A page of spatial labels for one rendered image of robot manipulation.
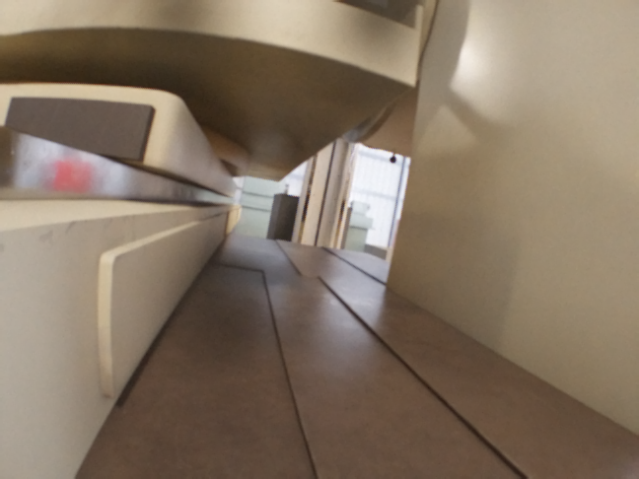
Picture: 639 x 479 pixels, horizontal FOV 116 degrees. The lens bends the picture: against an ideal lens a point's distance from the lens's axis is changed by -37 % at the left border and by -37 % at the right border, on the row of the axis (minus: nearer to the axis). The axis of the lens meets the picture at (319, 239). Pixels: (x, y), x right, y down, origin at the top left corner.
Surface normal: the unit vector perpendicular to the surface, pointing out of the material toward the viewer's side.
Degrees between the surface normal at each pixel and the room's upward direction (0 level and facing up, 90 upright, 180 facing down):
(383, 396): 0
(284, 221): 90
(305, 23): 90
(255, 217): 90
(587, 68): 90
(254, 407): 0
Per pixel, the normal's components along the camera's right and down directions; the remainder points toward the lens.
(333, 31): 0.22, 0.11
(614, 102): -0.96, -0.17
